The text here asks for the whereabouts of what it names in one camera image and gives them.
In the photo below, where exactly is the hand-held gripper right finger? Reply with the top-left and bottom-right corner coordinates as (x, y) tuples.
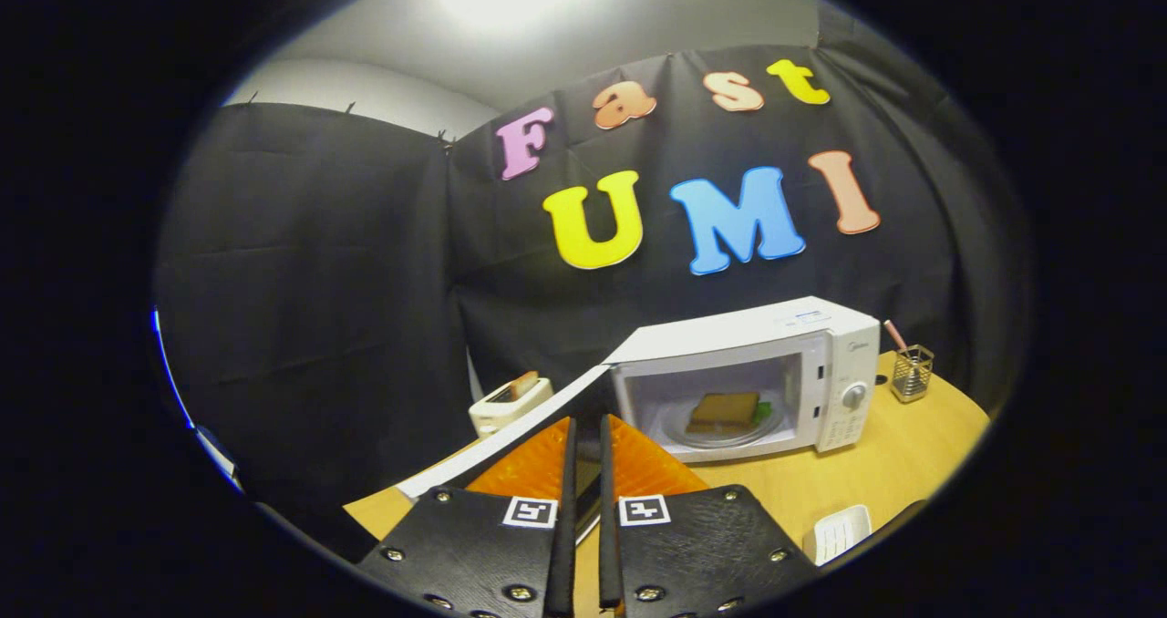
(597, 414), (819, 618)

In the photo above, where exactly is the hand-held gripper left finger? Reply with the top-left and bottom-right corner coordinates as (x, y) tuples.
(356, 416), (580, 618)

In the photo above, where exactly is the brown bread sandwich with lettuce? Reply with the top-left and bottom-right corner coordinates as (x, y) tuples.
(685, 391), (774, 435)

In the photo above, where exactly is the white microwave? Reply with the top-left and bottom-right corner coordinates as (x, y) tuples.
(397, 296), (882, 546)

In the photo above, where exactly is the glass turntable plate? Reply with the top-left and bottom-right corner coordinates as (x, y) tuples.
(661, 397), (787, 451)

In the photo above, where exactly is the cream toaster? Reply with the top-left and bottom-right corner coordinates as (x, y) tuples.
(469, 376), (554, 438)

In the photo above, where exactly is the small white dish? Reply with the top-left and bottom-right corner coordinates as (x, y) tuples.
(802, 505), (873, 566)

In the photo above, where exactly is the metal mesh holder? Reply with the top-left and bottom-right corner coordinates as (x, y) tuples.
(891, 345), (935, 404)

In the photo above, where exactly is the computer monitor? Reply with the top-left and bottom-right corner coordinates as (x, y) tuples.
(150, 306), (244, 493)

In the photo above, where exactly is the black backdrop cloth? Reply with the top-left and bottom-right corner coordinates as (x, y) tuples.
(153, 7), (1031, 555)

